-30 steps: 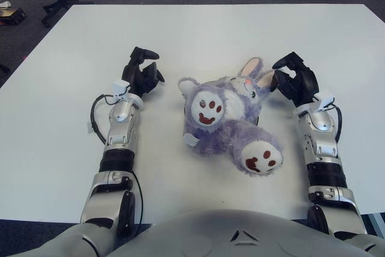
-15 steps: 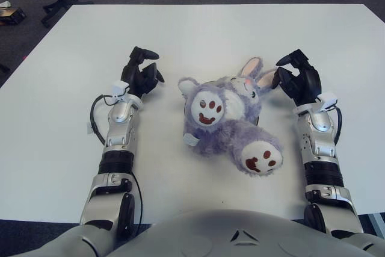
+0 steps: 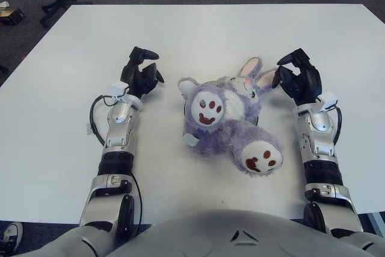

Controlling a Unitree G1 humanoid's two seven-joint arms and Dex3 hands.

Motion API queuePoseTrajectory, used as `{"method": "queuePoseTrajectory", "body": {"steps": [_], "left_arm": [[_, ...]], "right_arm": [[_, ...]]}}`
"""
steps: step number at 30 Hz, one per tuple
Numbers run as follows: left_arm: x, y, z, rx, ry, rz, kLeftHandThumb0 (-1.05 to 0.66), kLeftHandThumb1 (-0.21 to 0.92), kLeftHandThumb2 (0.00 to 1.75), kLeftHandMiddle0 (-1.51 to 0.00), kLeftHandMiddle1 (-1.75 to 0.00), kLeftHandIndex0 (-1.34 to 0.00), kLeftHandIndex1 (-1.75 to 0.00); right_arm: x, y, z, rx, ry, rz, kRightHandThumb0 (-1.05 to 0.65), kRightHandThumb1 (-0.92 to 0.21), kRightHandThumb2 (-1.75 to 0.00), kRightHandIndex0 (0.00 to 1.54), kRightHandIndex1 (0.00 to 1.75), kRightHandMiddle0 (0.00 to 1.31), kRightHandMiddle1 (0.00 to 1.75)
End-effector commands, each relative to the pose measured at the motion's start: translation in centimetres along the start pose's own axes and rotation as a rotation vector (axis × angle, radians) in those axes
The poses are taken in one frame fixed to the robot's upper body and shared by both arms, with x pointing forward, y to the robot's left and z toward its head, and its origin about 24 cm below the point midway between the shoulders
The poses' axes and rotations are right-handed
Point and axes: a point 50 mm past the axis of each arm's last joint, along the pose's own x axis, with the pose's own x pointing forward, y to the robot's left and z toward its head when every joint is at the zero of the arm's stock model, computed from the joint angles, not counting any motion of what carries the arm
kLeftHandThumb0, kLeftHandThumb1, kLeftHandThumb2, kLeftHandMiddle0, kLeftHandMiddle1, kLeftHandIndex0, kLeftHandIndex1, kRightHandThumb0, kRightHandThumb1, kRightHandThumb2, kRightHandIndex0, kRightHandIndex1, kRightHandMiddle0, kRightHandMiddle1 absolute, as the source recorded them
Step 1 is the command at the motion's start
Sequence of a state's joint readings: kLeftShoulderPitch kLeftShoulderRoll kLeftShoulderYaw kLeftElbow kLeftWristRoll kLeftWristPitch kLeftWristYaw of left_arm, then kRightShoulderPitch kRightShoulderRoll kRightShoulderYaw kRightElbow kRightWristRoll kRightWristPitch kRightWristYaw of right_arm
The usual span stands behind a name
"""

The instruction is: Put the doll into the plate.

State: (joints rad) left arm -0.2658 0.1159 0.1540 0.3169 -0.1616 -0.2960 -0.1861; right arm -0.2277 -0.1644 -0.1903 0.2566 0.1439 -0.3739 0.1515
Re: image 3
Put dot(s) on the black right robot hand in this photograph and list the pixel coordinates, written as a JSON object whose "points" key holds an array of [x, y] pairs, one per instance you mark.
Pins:
{"points": [[308, 84]]}

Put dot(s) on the purple plush bunny doll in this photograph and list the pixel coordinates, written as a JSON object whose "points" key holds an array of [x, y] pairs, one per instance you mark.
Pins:
{"points": [[219, 136]]}

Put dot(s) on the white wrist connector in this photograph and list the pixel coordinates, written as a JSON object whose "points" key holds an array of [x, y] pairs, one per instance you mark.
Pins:
{"points": [[330, 102], [118, 89]]}

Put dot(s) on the brown and black box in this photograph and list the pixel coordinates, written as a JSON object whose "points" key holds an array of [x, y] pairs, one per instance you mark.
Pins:
{"points": [[10, 16]]}

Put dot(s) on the white crumpled paper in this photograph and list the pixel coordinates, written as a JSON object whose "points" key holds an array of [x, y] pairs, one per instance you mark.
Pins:
{"points": [[3, 4]]}

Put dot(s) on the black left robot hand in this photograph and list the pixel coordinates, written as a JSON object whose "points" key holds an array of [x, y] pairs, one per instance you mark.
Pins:
{"points": [[135, 75]]}

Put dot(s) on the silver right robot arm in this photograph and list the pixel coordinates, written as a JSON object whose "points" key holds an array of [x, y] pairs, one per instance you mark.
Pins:
{"points": [[322, 139]]}

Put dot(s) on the white left wrist connector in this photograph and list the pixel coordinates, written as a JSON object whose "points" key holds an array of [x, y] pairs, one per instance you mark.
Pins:
{"points": [[118, 89]]}

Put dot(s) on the grey robot torso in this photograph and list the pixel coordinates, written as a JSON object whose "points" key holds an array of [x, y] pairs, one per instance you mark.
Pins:
{"points": [[210, 233]]}

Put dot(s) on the white plate with black rim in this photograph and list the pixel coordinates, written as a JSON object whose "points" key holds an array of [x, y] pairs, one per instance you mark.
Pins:
{"points": [[256, 121]]}

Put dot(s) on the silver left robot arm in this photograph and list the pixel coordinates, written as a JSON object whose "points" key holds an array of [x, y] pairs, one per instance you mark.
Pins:
{"points": [[120, 133]]}

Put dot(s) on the white right wrist connector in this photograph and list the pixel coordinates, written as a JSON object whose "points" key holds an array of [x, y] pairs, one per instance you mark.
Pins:
{"points": [[330, 102]]}

